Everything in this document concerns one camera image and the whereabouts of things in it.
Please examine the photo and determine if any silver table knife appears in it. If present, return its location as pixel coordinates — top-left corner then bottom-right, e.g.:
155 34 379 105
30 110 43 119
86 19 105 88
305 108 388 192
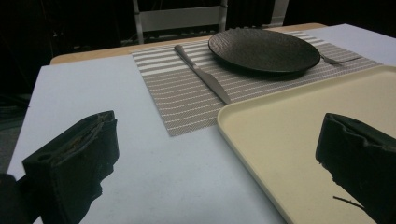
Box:
174 44 232 105

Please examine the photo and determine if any light blue table sheet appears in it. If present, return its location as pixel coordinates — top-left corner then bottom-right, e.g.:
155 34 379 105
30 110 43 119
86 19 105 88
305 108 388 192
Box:
6 22 396 224

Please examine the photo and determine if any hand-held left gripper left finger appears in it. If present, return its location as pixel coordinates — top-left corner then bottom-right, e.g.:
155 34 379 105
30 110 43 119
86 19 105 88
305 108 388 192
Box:
21 110 120 224

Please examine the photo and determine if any striped woven placemat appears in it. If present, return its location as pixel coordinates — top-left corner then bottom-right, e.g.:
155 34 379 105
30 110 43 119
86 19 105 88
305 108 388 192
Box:
131 30 383 137

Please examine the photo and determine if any cream plastic tray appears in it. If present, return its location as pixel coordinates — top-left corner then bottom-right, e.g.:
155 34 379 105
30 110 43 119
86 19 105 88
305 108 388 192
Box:
217 64 396 224

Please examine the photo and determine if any silver fork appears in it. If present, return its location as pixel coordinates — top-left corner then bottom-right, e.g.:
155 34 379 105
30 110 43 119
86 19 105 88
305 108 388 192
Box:
320 53 363 65

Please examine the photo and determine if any dark textured round plate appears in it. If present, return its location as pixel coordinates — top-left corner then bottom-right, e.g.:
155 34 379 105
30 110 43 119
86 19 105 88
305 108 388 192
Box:
207 27 321 75

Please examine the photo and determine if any grey metal stand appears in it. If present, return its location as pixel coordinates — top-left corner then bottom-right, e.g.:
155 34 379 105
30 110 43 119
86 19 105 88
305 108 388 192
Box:
132 0 290 45

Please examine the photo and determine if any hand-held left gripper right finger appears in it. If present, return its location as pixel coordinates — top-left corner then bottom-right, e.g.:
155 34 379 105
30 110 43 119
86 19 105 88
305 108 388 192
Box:
315 112 396 224

